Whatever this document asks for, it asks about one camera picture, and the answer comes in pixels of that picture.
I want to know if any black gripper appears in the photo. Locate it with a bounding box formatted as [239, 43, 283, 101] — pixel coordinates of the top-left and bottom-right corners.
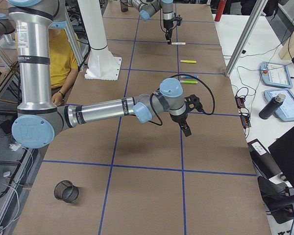
[163, 19, 173, 44]
[170, 113, 192, 137]

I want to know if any red whiteboard marker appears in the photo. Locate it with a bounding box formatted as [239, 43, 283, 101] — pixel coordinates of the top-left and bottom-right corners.
[171, 42, 187, 46]

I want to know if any blue highlighter pen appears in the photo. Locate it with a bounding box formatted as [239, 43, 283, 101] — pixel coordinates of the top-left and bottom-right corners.
[180, 75, 198, 79]

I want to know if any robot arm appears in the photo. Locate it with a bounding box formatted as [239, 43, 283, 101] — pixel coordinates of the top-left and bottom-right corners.
[7, 0, 191, 149]
[127, 0, 176, 44]

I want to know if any yellow highlighter pen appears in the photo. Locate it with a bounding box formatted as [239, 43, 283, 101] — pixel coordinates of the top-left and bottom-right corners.
[180, 60, 197, 64]

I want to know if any green highlighter pen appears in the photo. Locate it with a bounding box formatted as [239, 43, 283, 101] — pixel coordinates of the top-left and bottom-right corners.
[180, 80, 198, 84]

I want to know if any left black mesh pen cup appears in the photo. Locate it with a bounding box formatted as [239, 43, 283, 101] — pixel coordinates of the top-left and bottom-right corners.
[120, 0, 129, 12]

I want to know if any black mesh pen cup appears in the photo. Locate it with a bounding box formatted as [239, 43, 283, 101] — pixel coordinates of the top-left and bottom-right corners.
[120, 0, 129, 12]
[54, 180, 79, 203]

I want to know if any black water bottle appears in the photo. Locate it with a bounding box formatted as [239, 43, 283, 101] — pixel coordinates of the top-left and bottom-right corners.
[259, 94, 286, 119]

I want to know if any far teach pendant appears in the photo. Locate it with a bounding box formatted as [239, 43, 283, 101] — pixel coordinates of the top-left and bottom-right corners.
[260, 61, 293, 88]

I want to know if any teach pendant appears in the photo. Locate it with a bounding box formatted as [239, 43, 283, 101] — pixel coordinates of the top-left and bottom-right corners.
[260, 61, 293, 88]
[264, 88, 294, 122]

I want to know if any black monitor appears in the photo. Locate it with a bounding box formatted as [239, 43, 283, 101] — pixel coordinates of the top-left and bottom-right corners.
[269, 127, 294, 188]

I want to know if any near teach pendant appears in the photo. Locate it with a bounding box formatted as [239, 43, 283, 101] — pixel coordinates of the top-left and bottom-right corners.
[264, 88, 294, 122]

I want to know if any person in yellow shirt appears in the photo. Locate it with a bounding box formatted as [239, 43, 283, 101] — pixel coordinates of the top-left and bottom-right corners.
[14, 28, 78, 103]

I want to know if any right black mesh pen cup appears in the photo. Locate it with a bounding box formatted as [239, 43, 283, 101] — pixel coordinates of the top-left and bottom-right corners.
[54, 180, 79, 203]

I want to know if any aluminium frame post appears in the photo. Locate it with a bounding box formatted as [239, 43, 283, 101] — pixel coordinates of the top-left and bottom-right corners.
[224, 0, 268, 77]

